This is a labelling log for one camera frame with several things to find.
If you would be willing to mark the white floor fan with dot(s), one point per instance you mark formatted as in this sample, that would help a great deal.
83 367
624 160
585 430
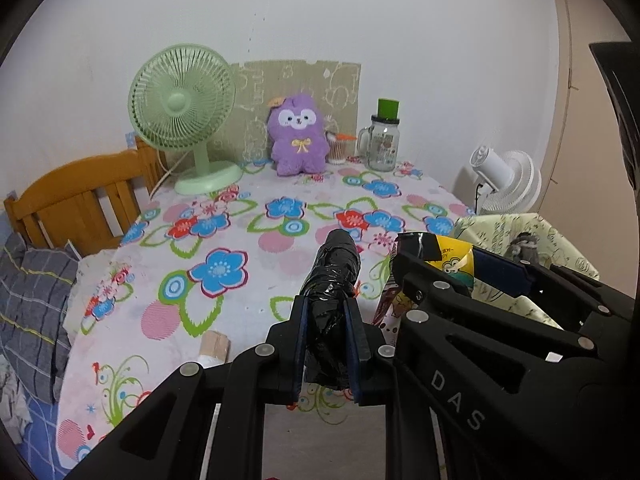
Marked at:
508 183

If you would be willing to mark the grey plaid pillow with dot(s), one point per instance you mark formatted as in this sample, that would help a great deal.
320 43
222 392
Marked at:
35 287

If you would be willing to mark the cotton swab jar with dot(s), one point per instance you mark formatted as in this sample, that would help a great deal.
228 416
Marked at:
341 147

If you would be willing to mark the green desk fan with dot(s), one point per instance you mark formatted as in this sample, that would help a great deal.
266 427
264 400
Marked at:
177 102

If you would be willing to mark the green cup on jar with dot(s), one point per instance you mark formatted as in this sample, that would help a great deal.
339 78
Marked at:
388 110

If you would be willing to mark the glass mason jar mug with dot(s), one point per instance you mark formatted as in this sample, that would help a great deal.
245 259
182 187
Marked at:
377 144

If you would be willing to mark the grey sock bundle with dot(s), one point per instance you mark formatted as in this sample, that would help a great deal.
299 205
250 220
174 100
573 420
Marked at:
524 247

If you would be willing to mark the yellow cartoon snack pack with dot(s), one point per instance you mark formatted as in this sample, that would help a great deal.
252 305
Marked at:
449 255

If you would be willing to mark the yellow patterned fabric storage box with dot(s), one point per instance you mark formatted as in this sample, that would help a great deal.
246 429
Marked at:
493 232

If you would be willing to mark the purple plush toy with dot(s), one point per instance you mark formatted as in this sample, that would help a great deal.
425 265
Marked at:
298 140

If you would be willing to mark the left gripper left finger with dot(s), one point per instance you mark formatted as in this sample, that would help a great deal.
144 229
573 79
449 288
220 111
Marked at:
206 422

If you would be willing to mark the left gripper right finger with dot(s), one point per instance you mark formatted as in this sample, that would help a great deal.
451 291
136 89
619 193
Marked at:
369 360

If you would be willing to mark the beige wardrobe door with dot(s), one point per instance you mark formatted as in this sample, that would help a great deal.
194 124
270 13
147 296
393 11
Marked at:
586 194

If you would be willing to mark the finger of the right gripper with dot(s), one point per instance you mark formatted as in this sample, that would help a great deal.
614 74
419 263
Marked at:
515 398
567 296

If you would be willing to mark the floral tablecloth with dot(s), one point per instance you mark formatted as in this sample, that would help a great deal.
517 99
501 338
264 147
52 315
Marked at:
226 263

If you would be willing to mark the crumpled white cloth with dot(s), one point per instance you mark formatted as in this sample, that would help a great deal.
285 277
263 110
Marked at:
14 411

